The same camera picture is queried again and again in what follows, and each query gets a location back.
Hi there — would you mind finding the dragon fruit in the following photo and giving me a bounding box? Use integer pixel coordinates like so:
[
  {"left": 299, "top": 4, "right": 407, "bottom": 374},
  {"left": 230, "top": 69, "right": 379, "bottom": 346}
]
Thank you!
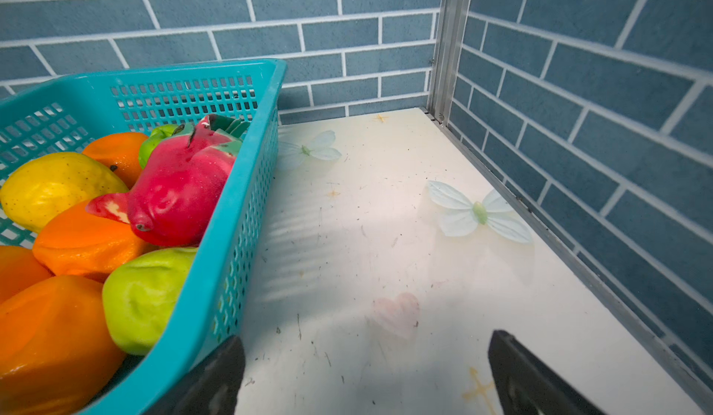
[{"left": 85, "top": 114, "right": 250, "bottom": 247}]

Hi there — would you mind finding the teal plastic basket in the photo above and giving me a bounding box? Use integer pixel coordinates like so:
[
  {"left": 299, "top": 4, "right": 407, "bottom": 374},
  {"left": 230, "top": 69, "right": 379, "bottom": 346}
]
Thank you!
[{"left": 1, "top": 59, "right": 286, "bottom": 414}]

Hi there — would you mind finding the orange persimmon block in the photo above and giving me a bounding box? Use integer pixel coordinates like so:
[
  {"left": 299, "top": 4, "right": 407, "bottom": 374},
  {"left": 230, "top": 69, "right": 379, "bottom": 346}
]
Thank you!
[
  {"left": 1, "top": 276, "right": 126, "bottom": 414},
  {"left": 0, "top": 246, "right": 53, "bottom": 304}
]

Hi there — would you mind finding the yellow lemon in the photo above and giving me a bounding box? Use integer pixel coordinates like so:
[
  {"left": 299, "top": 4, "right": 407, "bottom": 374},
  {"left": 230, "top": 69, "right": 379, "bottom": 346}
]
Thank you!
[{"left": 1, "top": 151, "right": 128, "bottom": 233}]

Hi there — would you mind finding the green pear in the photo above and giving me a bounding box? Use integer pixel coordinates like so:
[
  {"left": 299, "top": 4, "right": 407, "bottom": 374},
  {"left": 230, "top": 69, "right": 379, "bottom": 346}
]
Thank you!
[{"left": 102, "top": 247, "right": 198, "bottom": 356}]

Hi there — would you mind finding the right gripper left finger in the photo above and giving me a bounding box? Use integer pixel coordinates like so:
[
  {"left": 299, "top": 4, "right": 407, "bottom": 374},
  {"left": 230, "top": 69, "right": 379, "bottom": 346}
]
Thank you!
[{"left": 146, "top": 335, "right": 246, "bottom": 415}]

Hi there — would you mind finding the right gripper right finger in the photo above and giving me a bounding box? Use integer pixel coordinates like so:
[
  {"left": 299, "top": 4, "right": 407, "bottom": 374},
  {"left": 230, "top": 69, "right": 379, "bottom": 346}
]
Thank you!
[{"left": 488, "top": 330, "right": 603, "bottom": 415}]

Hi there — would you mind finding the orange fruit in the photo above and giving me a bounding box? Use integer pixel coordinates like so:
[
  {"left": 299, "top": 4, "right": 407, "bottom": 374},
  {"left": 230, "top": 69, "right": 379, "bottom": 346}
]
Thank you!
[
  {"left": 82, "top": 132, "right": 148, "bottom": 189},
  {"left": 33, "top": 202, "right": 156, "bottom": 282}
]

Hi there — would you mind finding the green pepper in basket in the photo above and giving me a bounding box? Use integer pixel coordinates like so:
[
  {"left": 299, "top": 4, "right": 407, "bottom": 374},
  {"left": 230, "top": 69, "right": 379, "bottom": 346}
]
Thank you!
[{"left": 139, "top": 124, "right": 185, "bottom": 169}]

